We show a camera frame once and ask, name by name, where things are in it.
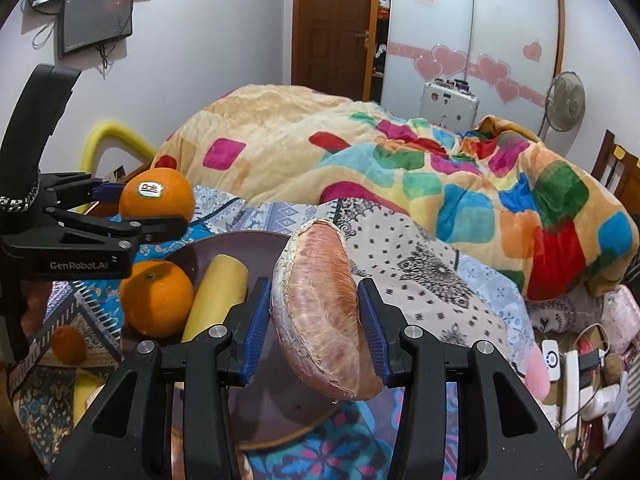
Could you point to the small tangerine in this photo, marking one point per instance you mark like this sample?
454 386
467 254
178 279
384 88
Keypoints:
69 345

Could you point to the white suitcase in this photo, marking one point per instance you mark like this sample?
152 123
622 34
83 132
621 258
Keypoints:
447 105

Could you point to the white wardrobe with pink hearts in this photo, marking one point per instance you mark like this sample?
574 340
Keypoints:
500 20

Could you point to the yellow foam tube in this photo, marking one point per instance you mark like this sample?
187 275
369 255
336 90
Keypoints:
117 136

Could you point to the pink plush toy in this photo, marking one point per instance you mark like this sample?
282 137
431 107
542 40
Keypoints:
534 372

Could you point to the pink pillow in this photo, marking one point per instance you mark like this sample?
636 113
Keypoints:
622 315

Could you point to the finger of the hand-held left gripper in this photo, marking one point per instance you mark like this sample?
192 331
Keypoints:
160 227
107 191

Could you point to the standing fan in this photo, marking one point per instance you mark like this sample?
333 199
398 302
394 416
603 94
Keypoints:
567 97

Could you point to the brown round plate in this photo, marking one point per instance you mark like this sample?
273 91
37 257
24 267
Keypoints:
285 410

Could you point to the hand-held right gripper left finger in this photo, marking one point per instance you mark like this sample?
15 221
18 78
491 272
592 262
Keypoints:
257 332

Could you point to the brown wooden door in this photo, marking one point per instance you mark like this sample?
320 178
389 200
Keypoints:
335 25

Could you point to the plain orange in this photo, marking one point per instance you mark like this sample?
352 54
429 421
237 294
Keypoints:
155 300

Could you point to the yellow banana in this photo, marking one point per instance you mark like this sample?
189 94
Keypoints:
217 290

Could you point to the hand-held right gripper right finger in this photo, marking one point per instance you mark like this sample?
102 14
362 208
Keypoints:
372 332

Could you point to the blue patterned bedsheet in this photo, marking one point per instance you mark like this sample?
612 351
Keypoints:
430 270

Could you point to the wooden chair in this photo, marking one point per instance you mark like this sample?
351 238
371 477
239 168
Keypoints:
617 170

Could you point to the black wall monitor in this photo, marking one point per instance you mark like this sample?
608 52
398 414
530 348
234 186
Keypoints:
95 22

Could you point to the pink pomelo segment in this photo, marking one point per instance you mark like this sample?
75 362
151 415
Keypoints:
320 310

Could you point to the white power strip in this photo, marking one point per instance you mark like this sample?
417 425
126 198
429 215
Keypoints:
570 390

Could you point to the colourful patchwork blanket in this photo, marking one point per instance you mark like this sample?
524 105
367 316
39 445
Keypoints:
310 140

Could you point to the orange with white sticker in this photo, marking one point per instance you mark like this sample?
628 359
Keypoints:
165 197

